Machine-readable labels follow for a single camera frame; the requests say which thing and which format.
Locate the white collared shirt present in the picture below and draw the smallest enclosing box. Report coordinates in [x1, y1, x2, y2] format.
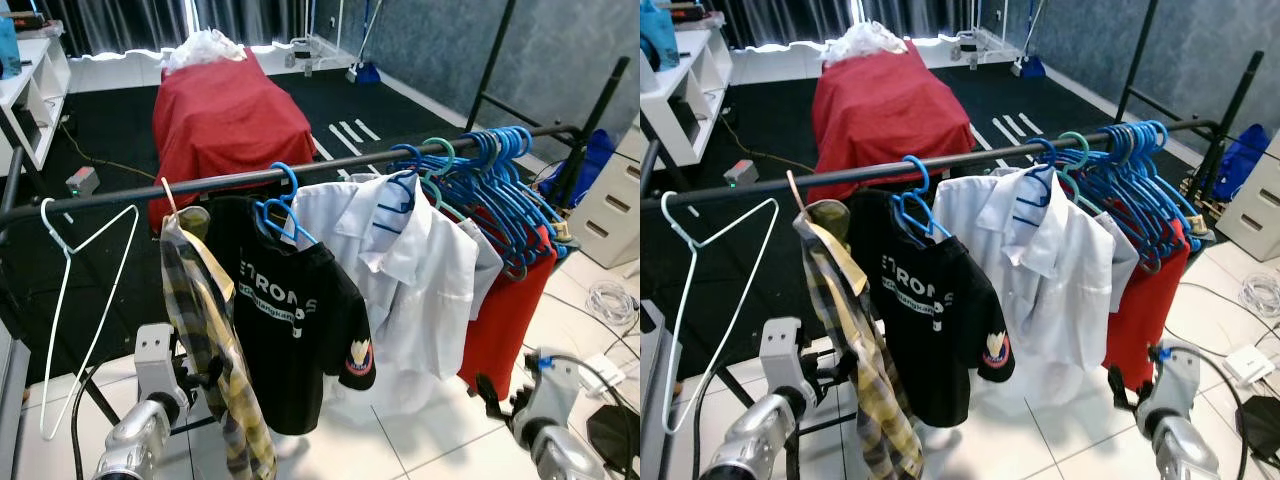
[932, 165, 1141, 406]
[290, 170, 506, 416]

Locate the black square object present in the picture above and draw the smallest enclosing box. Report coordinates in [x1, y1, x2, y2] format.
[585, 400, 641, 476]
[1235, 395, 1280, 466]

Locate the black metal clothes rack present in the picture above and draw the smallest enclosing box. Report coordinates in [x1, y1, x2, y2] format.
[0, 0, 633, 441]
[640, 0, 1266, 441]

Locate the white power adapter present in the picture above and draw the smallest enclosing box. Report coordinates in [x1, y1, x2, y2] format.
[1222, 343, 1276, 389]
[578, 352, 626, 393]

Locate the white wire hanger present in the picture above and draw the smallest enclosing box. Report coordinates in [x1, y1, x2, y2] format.
[38, 197, 141, 441]
[662, 195, 781, 436]

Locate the red cloth covered table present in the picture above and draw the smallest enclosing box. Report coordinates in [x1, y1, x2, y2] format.
[805, 40, 976, 201]
[148, 45, 319, 233]

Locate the white shelf unit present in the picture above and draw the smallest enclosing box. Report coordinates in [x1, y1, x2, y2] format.
[640, 25, 734, 169]
[0, 35, 73, 173]

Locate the white cloth pile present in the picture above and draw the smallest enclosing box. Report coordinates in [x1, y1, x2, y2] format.
[163, 28, 249, 73]
[822, 22, 909, 66]

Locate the white cable coil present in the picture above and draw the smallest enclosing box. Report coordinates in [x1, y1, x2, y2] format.
[585, 280, 639, 326]
[1240, 272, 1280, 319]

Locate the white drawer cabinet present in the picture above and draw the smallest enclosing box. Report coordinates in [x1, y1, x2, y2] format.
[565, 125, 641, 269]
[1215, 130, 1280, 263]

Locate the blue bag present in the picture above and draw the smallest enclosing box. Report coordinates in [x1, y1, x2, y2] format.
[1210, 122, 1271, 201]
[540, 128, 619, 206]

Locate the yellow grey plaid shirt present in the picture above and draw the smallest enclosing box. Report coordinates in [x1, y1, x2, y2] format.
[160, 205, 279, 480]
[795, 198, 926, 480]

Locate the black printed T-shirt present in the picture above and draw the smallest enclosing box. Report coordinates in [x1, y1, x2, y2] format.
[205, 195, 379, 436]
[845, 190, 1016, 429]

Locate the teal cloth bag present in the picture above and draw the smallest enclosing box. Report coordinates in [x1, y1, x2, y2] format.
[0, 15, 21, 79]
[640, 0, 681, 71]

